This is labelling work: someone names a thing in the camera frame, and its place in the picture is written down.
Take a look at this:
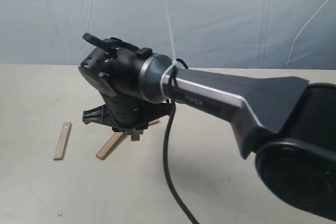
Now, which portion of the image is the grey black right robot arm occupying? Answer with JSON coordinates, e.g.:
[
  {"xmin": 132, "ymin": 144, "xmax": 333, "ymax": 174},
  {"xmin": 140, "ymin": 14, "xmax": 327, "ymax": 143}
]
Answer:
[{"xmin": 79, "ymin": 47, "xmax": 335, "ymax": 221}]

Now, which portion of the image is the diagonal wooden stick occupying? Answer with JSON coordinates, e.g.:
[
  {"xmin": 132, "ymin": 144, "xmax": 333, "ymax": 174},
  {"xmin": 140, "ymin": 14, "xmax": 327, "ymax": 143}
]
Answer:
[{"xmin": 96, "ymin": 132, "xmax": 123, "ymax": 160}]

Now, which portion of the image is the white zip tie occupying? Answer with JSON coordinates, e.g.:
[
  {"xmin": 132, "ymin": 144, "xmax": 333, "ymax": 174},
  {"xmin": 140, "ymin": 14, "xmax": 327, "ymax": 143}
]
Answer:
[{"xmin": 159, "ymin": 1, "xmax": 184, "ymax": 96}]

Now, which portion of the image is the blue-grey backdrop cloth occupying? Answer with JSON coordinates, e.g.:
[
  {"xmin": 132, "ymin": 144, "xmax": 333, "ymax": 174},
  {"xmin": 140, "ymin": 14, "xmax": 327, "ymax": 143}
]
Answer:
[{"xmin": 1, "ymin": 0, "xmax": 335, "ymax": 69}]

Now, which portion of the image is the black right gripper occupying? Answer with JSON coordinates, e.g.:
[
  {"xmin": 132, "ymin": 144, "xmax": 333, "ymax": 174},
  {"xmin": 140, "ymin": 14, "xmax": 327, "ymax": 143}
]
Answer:
[{"xmin": 82, "ymin": 95, "xmax": 172, "ymax": 132}]

